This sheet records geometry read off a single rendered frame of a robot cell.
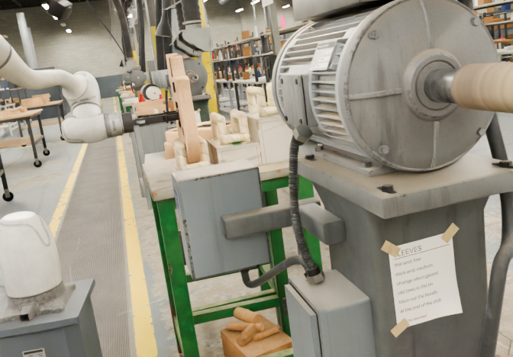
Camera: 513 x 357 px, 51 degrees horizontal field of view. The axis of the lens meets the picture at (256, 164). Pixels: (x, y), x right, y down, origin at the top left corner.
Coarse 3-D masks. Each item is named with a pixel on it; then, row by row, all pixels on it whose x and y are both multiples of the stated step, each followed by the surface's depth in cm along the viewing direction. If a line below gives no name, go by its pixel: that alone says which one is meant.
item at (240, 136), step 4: (224, 136) 195; (228, 136) 195; (232, 136) 195; (236, 136) 195; (240, 136) 195; (244, 136) 196; (248, 136) 196; (220, 140) 195; (224, 140) 194; (228, 140) 195; (232, 140) 195; (236, 140) 195; (240, 140) 196; (244, 140) 197
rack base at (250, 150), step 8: (208, 144) 211; (216, 144) 200; (232, 144) 195; (240, 144) 193; (248, 144) 194; (256, 144) 195; (208, 152) 215; (216, 152) 193; (224, 152) 192; (232, 152) 193; (240, 152) 194; (248, 152) 194; (256, 152) 195; (216, 160) 197; (224, 160) 193; (232, 160) 194; (256, 160) 196
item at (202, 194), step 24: (216, 168) 105; (240, 168) 101; (192, 192) 99; (216, 192) 100; (240, 192) 101; (192, 216) 100; (216, 216) 101; (192, 240) 100; (216, 240) 101; (240, 240) 103; (264, 240) 104; (192, 264) 101; (216, 264) 102; (240, 264) 104; (264, 264) 105; (288, 264) 97
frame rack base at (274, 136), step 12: (252, 120) 200; (264, 120) 194; (276, 120) 195; (252, 132) 204; (264, 132) 195; (276, 132) 196; (288, 132) 197; (264, 144) 195; (276, 144) 196; (288, 144) 197; (264, 156) 196; (276, 156) 197; (288, 156) 198
